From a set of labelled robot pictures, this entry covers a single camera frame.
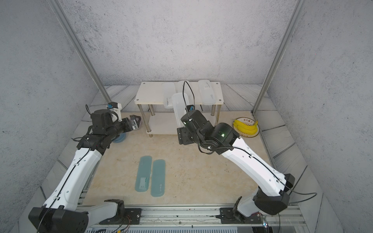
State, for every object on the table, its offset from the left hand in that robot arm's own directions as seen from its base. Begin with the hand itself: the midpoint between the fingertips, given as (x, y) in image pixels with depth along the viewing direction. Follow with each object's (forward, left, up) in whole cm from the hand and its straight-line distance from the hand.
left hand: (136, 118), depth 75 cm
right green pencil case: (-18, -8, -32) cm, 38 cm away
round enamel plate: (+22, -73, -29) cm, 81 cm away
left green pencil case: (-17, +1, -31) cm, 36 cm away
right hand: (-12, -25, +4) cm, 29 cm away
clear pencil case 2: (+15, -37, +3) cm, 40 cm away
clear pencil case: (+21, -16, +3) cm, 26 cm away
